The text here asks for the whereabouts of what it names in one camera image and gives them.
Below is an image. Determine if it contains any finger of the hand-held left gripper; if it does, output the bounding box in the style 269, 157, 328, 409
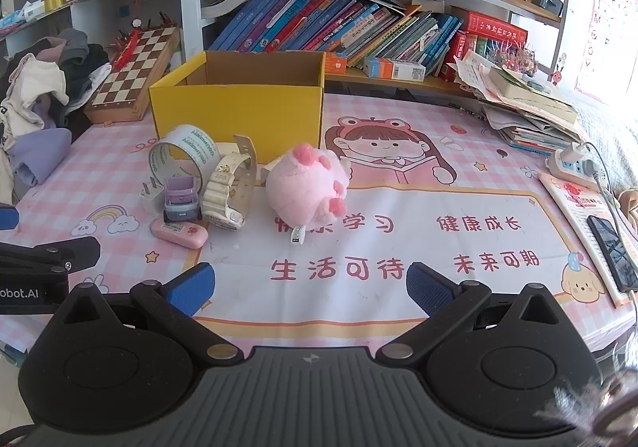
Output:
0, 202, 20, 231
0, 236, 101, 274

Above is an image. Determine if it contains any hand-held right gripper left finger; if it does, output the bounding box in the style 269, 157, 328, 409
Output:
54, 262, 246, 362

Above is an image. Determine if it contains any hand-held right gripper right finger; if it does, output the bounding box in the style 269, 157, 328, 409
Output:
375, 262, 581, 362

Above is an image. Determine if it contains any pink oval case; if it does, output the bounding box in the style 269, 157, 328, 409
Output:
150, 219, 209, 248

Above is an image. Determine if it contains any white charger plug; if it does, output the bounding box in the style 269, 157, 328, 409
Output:
140, 180, 167, 216

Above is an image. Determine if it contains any purple kids smartwatch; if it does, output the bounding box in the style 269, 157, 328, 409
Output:
162, 176, 203, 223

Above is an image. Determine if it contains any white eraser block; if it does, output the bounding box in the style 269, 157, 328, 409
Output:
202, 134, 260, 232

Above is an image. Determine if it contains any pink plush toy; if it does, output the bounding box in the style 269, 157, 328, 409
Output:
264, 143, 352, 244

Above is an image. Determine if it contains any clear tape roll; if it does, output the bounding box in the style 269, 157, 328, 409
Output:
148, 124, 223, 189

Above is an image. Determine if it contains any yellow cardboard box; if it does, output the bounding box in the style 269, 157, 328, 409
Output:
148, 49, 327, 163

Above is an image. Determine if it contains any pink printed desktop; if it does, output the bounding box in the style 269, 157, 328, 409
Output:
0, 93, 638, 378

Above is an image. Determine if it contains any lilac garment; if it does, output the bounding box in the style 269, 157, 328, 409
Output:
10, 128, 73, 186

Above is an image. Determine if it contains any pink garment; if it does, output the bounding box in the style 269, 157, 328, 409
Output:
34, 39, 65, 64

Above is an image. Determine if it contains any pink booklet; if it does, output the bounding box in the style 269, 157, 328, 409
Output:
538, 172, 638, 309

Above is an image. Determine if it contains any white power strip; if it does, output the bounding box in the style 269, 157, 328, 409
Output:
545, 144, 606, 189

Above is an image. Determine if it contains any wooden chessboard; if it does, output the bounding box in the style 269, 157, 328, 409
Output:
84, 26, 181, 123

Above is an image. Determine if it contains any black smartphone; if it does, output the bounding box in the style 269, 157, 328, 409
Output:
587, 215, 638, 292

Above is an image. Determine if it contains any grey garment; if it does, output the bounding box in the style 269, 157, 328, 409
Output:
57, 28, 89, 60

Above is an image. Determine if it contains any red tassel ornament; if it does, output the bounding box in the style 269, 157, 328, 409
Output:
112, 18, 143, 69

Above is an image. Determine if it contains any stack of books and papers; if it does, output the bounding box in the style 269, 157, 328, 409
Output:
449, 48, 581, 157

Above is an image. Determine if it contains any orange white carton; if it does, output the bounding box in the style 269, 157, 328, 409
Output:
363, 57, 427, 82

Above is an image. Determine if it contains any row of dark chess pieces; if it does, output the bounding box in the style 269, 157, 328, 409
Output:
114, 12, 176, 40

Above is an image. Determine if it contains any colourful spiky ornament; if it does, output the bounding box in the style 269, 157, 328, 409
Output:
491, 41, 539, 76

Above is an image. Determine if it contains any red thick dictionary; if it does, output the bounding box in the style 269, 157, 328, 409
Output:
463, 8, 529, 48

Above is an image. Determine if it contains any white wooden bookshelf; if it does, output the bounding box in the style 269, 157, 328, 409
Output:
0, 0, 571, 99

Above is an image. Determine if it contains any thick white-paged book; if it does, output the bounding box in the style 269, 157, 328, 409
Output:
199, 0, 256, 24

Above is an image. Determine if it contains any row of colourful books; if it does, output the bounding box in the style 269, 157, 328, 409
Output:
207, 0, 464, 70

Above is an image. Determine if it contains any grey fluffy keychain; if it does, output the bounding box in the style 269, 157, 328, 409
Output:
533, 367, 638, 447

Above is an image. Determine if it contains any alphabet wall poster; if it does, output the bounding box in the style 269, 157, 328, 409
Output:
573, 0, 638, 104

